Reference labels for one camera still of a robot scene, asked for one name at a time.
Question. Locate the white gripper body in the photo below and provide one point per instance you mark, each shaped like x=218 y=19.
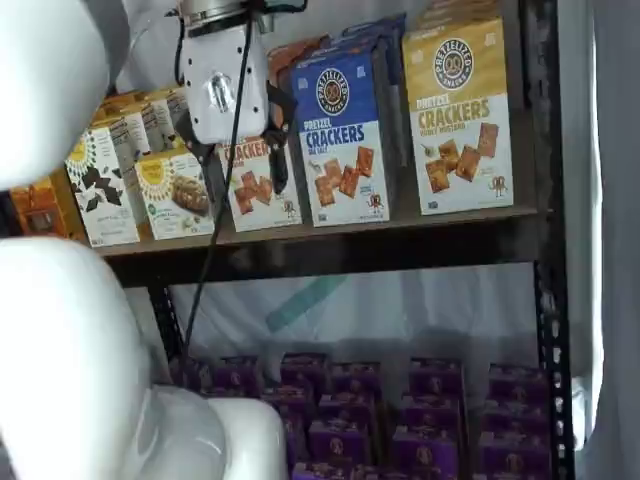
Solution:
x=225 y=85

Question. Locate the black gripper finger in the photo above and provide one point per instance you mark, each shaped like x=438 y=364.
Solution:
x=192 y=142
x=279 y=160

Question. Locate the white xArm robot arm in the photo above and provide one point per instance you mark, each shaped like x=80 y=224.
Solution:
x=50 y=75

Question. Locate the Simple Mills sweet thins box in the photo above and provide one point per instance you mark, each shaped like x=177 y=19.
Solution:
x=100 y=190
x=127 y=132
x=177 y=112
x=157 y=122

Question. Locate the orange white pretzel crackers box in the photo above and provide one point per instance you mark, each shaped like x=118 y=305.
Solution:
x=285 y=57
x=250 y=195

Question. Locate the Simple Mills almond bars box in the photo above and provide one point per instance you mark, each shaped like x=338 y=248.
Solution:
x=170 y=200

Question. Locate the blue white pretzel crackers box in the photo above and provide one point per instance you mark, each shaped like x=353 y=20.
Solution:
x=375 y=30
x=340 y=140

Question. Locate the wooden shelf board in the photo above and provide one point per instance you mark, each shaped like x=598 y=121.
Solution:
x=350 y=222

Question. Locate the dark orange snack box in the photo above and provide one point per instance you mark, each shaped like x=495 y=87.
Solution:
x=40 y=210

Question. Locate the yellow white pretzel crackers box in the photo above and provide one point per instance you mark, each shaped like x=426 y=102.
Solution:
x=460 y=10
x=460 y=115

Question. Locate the purple Annie's box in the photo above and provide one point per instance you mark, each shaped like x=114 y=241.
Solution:
x=350 y=407
x=295 y=440
x=340 y=442
x=415 y=473
x=435 y=377
x=432 y=410
x=512 y=455
x=197 y=372
x=517 y=382
x=302 y=370
x=292 y=405
x=325 y=472
x=235 y=392
x=356 y=380
x=240 y=370
x=425 y=445
x=515 y=415

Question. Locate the white backdrop sheet teal logo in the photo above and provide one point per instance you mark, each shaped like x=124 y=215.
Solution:
x=400 y=305

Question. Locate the grey side curtain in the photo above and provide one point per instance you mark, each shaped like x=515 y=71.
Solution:
x=610 y=200

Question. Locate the black metal rack frame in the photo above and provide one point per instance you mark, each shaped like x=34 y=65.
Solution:
x=550 y=200

